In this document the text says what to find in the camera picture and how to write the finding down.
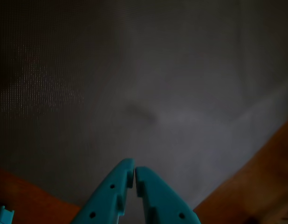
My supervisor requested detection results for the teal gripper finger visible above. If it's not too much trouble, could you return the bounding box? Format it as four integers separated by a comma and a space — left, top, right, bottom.
73, 158, 135, 224
134, 166, 200, 224

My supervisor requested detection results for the teal robot arm base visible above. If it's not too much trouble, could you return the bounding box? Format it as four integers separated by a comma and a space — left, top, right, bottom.
0, 205, 15, 224

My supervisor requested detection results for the dark grey table mat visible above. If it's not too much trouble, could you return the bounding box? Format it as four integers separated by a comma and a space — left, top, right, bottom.
0, 0, 288, 210

